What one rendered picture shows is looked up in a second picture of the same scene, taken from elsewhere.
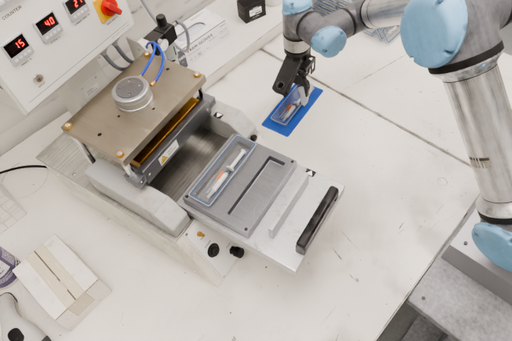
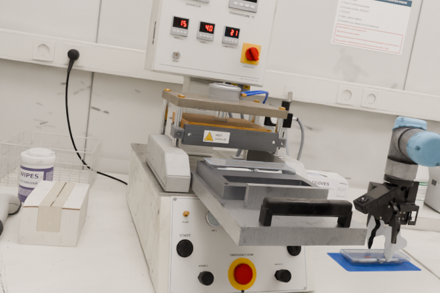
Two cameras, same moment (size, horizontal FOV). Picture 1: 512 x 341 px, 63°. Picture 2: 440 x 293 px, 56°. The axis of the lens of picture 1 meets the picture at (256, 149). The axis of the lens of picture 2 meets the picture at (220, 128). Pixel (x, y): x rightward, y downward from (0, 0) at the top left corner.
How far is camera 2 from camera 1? 0.67 m
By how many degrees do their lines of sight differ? 52
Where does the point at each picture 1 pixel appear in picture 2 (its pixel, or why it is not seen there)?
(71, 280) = (63, 200)
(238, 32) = not seen: hidden behind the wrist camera
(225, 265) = (183, 282)
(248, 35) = not seen: hidden behind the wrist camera
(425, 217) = not seen: outside the picture
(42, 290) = (40, 193)
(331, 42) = (427, 140)
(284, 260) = (239, 218)
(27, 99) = (160, 60)
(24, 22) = (195, 16)
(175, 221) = (175, 172)
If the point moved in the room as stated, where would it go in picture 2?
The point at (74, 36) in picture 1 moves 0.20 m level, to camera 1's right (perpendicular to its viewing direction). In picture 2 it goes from (217, 52) to (283, 60)
